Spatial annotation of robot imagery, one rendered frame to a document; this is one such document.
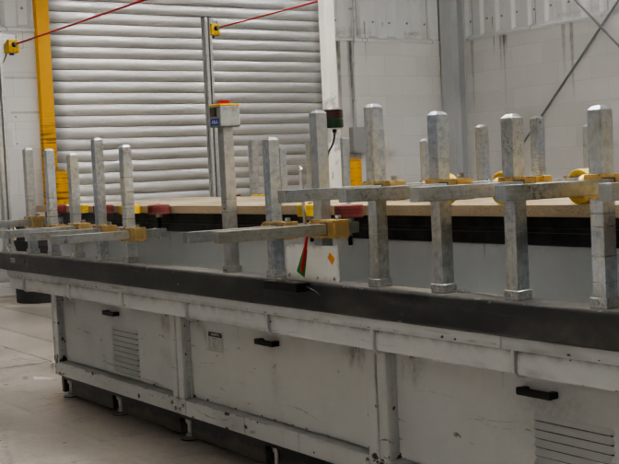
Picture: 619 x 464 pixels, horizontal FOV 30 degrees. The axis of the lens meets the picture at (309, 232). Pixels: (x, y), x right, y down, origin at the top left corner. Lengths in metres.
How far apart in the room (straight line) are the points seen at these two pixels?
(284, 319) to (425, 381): 0.46
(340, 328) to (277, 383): 0.79
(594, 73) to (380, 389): 8.97
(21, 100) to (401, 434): 8.02
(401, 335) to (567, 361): 0.57
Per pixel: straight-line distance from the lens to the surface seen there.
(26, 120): 10.96
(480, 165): 4.24
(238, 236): 2.95
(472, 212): 2.88
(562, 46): 12.40
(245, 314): 3.57
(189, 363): 4.42
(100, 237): 4.14
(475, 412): 3.10
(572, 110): 12.28
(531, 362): 2.59
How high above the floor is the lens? 1.00
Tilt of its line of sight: 3 degrees down
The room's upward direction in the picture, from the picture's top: 3 degrees counter-clockwise
